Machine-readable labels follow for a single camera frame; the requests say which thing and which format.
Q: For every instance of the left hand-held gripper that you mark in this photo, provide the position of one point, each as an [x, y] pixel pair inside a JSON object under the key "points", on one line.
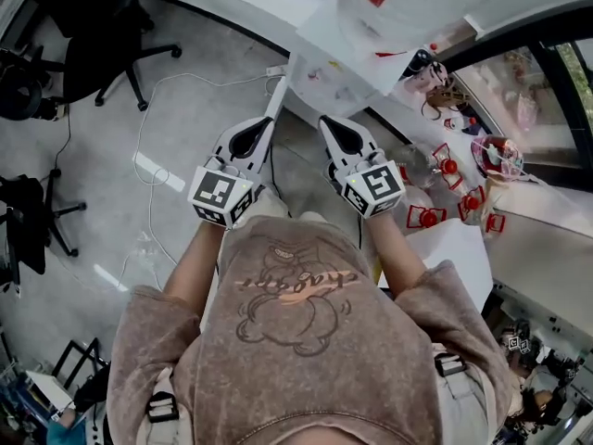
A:
{"points": [[215, 193]]}

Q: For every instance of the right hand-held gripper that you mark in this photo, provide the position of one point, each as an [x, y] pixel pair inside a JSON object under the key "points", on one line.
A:
{"points": [[377, 188]]}

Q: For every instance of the white water dispenser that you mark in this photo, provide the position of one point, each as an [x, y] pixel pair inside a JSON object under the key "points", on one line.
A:
{"points": [[319, 95]]}

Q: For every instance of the person's right forearm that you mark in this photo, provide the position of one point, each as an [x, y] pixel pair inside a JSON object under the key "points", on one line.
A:
{"points": [[398, 258]]}

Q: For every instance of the person's left forearm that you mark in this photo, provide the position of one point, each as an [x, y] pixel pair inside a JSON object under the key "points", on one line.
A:
{"points": [[190, 267]]}

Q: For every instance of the large clear water bottle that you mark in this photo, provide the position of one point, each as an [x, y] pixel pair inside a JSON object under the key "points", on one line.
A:
{"points": [[394, 16]]}

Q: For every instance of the person's beige pants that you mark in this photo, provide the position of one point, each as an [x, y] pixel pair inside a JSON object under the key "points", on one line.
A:
{"points": [[271, 204]]}

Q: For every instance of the white power strip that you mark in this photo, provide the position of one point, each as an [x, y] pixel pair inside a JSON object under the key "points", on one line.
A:
{"points": [[274, 70]]}

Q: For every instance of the white flat strip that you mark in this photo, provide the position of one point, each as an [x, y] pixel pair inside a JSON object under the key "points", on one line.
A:
{"points": [[160, 172]]}

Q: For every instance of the pink tumbler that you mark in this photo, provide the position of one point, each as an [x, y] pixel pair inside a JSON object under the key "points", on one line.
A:
{"points": [[424, 79]]}

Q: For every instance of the brown bag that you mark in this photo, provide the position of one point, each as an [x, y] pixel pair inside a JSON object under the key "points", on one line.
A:
{"points": [[447, 100]]}

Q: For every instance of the black tumbler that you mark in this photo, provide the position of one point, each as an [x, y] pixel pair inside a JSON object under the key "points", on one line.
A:
{"points": [[422, 58]]}

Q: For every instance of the dark blue pouch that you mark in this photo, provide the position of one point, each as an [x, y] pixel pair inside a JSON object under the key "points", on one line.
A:
{"points": [[473, 130]]}

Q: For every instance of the clear plastic wrap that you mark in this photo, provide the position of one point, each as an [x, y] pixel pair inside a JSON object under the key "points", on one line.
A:
{"points": [[148, 248]]}

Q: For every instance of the pink and red plastic bag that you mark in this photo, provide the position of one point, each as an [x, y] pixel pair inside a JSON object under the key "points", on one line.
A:
{"points": [[498, 156]]}

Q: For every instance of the black framed window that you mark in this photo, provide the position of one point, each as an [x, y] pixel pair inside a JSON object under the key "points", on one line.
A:
{"points": [[509, 91]]}

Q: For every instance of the person's brown printed shirt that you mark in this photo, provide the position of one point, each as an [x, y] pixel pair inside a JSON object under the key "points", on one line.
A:
{"points": [[301, 364]]}

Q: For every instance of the black metal frame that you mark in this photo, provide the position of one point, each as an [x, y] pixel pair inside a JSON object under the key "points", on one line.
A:
{"points": [[76, 364]]}

